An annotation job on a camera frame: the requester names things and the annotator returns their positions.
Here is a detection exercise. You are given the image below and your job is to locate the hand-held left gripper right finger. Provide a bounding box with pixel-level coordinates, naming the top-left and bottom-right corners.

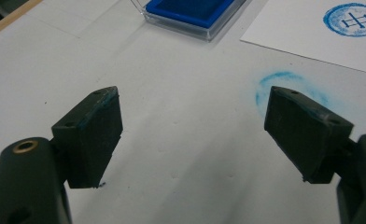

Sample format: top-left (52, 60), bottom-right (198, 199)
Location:
top-left (263, 86), bottom-right (355, 185)

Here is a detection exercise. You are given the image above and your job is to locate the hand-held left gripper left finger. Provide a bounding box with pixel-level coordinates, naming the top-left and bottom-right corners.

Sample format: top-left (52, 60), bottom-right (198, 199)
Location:
top-left (50, 86), bottom-right (124, 189)

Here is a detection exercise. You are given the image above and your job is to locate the white paper sheet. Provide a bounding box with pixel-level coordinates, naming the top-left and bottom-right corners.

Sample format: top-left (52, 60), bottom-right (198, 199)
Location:
top-left (240, 0), bottom-right (366, 77)

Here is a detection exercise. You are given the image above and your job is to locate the blue ink pad clear case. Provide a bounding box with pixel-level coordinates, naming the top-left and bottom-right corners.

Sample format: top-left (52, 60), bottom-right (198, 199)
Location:
top-left (130, 0), bottom-right (248, 42)

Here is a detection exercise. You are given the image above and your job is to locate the white table cover board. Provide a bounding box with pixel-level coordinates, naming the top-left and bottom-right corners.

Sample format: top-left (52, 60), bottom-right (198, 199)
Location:
top-left (0, 0), bottom-right (366, 224)

